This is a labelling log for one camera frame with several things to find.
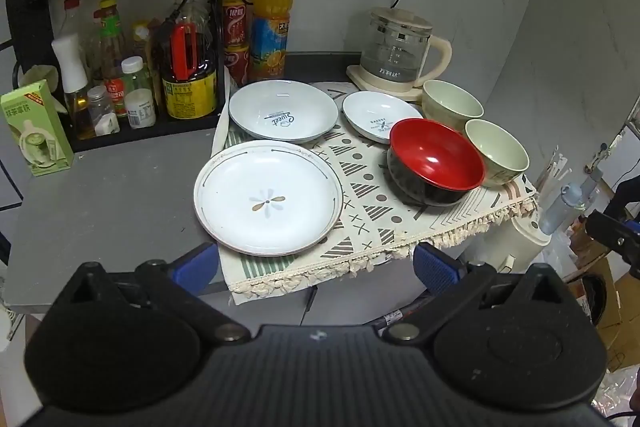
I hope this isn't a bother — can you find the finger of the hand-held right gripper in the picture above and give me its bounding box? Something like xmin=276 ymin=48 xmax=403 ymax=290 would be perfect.
xmin=586 ymin=210 xmax=640 ymax=279
xmin=604 ymin=179 xmax=640 ymax=220

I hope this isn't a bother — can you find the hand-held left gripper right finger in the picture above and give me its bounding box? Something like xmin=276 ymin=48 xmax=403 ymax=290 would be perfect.
xmin=382 ymin=242 xmax=580 ymax=345

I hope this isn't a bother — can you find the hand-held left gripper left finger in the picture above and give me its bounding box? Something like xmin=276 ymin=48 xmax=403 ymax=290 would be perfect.
xmin=65 ymin=243 xmax=251 ymax=345

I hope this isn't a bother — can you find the red and black bowl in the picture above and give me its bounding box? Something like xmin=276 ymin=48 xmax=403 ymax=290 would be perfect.
xmin=387 ymin=118 xmax=486 ymax=208

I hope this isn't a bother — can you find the white plate with flower print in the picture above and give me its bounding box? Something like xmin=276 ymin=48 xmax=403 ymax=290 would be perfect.
xmin=194 ymin=139 xmax=345 ymax=257

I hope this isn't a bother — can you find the pale green bowl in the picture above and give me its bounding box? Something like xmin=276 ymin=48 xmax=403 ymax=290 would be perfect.
xmin=465 ymin=119 xmax=530 ymax=186
xmin=421 ymin=80 xmax=485 ymax=132

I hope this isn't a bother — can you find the white deep plate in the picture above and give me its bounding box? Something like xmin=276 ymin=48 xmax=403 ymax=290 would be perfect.
xmin=228 ymin=80 xmax=340 ymax=145

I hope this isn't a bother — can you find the grey-blue spray bottle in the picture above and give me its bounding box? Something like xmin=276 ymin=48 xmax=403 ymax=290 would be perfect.
xmin=539 ymin=172 xmax=601 ymax=235

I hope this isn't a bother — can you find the cardboard box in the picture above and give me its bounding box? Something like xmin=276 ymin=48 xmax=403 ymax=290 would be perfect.
xmin=570 ymin=252 xmax=640 ymax=358

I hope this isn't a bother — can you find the patterned fringed table cloth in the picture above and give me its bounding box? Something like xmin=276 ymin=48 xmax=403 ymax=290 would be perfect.
xmin=210 ymin=79 xmax=538 ymax=305

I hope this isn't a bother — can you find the white plastic appliance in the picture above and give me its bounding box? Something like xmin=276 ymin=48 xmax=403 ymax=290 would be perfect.
xmin=500 ymin=217 xmax=552 ymax=273

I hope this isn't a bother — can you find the small white pill bottle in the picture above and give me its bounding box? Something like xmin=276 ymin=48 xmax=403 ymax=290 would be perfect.
xmin=121 ymin=57 xmax=157 ymax=129

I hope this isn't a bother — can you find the small white dish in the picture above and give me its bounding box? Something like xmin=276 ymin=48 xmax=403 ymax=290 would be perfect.
xmin=342 ymin=91 xmax=425 ymax=144

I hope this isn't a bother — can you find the small clear spice jar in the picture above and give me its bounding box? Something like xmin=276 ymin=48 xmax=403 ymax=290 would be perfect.
xmin=87 ymin=85 xmax=121 ymax=136

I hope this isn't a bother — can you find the cream kettle base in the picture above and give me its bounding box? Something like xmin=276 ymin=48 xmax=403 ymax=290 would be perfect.
xmin=346 ymin=64 xmax=426 ymax=102

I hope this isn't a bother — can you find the green carton box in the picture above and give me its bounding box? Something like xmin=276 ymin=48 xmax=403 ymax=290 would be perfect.
xmin=0 ymin=80 xmax=75 ymax=178

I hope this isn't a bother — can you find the red drink can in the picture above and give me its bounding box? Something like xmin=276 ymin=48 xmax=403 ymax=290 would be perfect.
xmin=222 ymin=0 xmax=249 ymax=48
xmin=223 ymin=46 xmax=251 ymax=86

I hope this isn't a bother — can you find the white-top oil dispenser bottle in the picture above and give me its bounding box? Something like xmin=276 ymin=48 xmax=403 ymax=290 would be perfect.
xmin=51 ymin=33 xmax=96 ymax=140

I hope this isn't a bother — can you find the green-label sauce bottle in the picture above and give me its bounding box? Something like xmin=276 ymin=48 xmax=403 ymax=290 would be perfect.
xmin=97 ymin=0 xmax=128 ymax=118

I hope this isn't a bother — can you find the orange juice bottle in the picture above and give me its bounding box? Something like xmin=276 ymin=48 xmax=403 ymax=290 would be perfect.
xmin=248 ymin=0 xmax=293 ymax=82

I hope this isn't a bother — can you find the dark sauce jug, red handle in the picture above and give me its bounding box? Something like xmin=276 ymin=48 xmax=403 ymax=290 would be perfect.
xmin=155 ymin=0 xmax=218 ymax=120

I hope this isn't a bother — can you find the glass kettle with cream handle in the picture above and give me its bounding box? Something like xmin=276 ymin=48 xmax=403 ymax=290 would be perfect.
xmin=360 ymin=7 xmax=453 ymax=90

